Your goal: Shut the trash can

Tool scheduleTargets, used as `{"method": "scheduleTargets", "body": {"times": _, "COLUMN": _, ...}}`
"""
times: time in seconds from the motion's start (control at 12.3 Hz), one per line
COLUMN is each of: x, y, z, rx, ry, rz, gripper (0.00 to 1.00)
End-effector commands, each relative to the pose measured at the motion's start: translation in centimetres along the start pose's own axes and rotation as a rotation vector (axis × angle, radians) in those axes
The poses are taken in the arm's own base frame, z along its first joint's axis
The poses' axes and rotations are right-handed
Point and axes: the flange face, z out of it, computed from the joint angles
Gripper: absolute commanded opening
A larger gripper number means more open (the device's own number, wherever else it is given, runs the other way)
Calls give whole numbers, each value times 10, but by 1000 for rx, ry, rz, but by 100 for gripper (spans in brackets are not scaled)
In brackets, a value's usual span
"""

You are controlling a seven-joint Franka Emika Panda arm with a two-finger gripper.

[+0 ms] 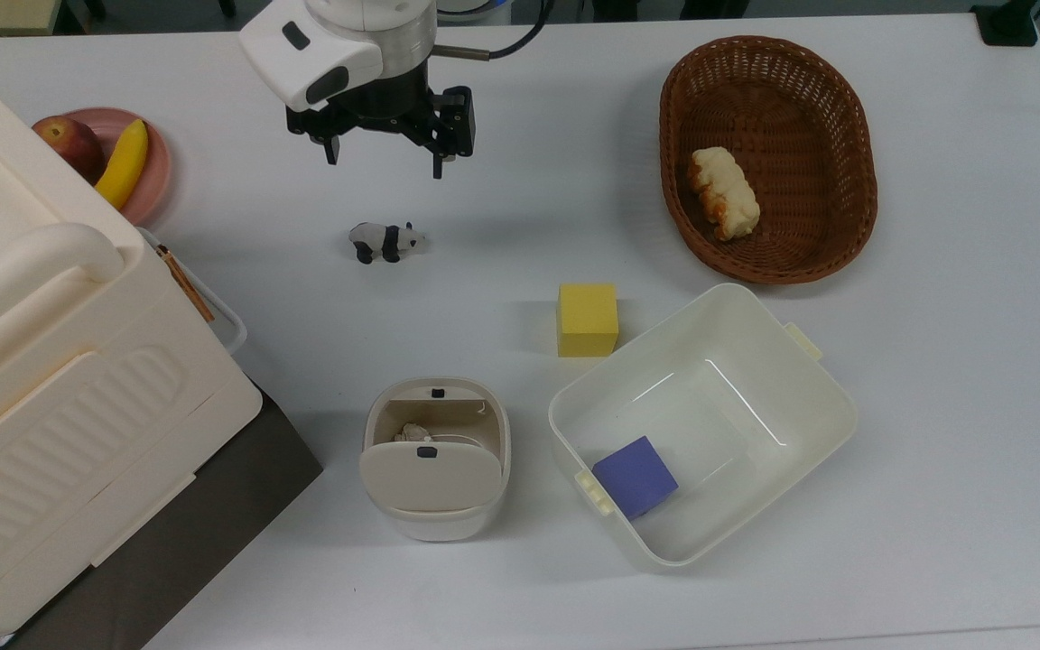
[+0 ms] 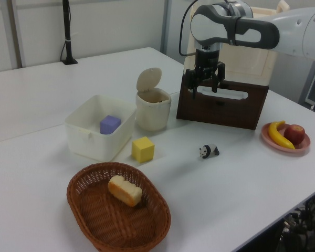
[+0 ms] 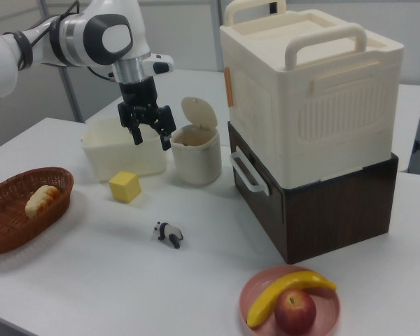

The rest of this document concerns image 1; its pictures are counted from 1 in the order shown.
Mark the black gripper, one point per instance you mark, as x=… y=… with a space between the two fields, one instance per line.
x=394 y=106

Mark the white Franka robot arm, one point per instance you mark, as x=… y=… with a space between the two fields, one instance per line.
x=326 y=41

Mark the cream trash can lid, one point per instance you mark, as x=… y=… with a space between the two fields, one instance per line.
x=430 y=477

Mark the small cream trash can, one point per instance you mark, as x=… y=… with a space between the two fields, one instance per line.
x=437 y=528

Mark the toy panda figure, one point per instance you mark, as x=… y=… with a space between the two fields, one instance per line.
x=385 y=240

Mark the pink plate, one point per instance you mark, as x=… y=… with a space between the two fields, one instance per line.
x=155 y=171

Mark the clear plastic container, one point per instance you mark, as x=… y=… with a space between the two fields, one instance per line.
x=222 y=320

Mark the brown stick item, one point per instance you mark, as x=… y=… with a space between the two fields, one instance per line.
x=186 y=284

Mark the yellow foam cube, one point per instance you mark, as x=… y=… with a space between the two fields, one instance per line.
x=588 y=318

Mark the yellow banana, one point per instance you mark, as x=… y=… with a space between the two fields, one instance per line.
x=125 y=164

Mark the crumpled paper scrap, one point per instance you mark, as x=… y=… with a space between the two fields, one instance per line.
x=412 y=433

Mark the red apple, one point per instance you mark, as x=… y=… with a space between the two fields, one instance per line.
x=73 y=144

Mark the bread piece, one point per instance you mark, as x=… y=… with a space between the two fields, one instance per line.
x=724 y=194

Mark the large cream storage box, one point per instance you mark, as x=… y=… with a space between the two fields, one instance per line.
x=60 y=388

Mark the purple cube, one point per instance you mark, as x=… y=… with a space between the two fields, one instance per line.
x=636 y=477

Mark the brown wicker basket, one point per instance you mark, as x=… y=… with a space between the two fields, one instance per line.
x=809 y=135

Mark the cream plastic tub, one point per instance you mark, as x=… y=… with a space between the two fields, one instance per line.
x=755 y=388

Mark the black clamp mount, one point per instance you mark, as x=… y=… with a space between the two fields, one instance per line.
x=1006 y=23

